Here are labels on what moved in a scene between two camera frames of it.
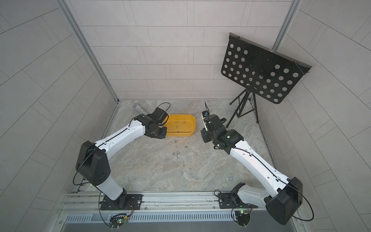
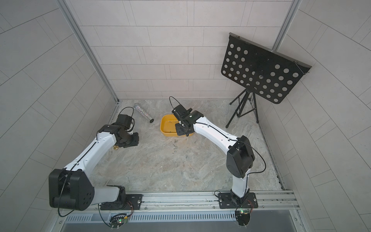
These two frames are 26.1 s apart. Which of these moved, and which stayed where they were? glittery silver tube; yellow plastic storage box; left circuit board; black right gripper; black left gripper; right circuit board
Moved: black right gripper; black left gripper
Stayed: right circuit board; left circuit board; yellow plastic storage box; glittery silver tube
